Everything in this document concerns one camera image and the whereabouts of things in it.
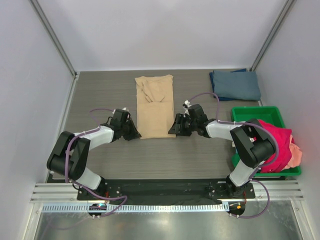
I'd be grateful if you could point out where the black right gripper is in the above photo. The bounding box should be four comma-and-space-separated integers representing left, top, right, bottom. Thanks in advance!
168, 113, 198, 137

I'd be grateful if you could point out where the beige t shirt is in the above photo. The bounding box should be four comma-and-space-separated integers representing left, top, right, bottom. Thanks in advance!
135, 74, 176, 139

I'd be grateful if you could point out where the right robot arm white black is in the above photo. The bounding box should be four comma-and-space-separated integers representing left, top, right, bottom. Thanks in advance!
168, 104, 279, 198

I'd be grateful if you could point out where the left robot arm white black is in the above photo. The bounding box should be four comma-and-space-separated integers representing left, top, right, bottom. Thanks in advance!
46, 108, 141, 200

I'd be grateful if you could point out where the folded grey-blue t shirt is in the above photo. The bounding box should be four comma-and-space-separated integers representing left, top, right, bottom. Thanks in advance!
212, 70, 261, 101

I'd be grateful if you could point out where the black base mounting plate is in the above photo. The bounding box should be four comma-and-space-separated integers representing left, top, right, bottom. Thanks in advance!
74, 178, 256, 206

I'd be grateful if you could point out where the green plastic bin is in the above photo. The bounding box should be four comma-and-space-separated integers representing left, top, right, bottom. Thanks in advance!
231, 106, 302, 178

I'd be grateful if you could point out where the magenta t shirt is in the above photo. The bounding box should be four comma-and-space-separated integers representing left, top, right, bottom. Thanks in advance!
258, 119, 292, 174

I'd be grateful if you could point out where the salmon pink t shirt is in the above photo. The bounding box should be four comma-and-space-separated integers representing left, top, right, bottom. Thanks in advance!
283, 135, 303, 170

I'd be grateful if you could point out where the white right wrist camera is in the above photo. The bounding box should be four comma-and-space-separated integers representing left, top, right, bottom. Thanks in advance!
182, 100, 191, 109

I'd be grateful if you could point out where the slotted cable duct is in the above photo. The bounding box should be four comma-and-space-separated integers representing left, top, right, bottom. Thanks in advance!
41, 202, 229, 214

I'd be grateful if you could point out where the aluminium extrusion rail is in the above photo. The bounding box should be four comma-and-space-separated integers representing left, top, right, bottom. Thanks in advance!
29, 182, 83, 204

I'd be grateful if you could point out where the right aluminium frame post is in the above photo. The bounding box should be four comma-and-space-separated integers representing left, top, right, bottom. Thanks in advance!
249, 0, 297, 72

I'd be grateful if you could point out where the aluminium frame post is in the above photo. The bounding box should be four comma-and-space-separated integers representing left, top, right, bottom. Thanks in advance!
249, 0, 297, 72
29, 0, 77, 77

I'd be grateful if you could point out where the left aluminium frame post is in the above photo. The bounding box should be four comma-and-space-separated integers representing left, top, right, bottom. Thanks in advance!
29, 0, 77, 77

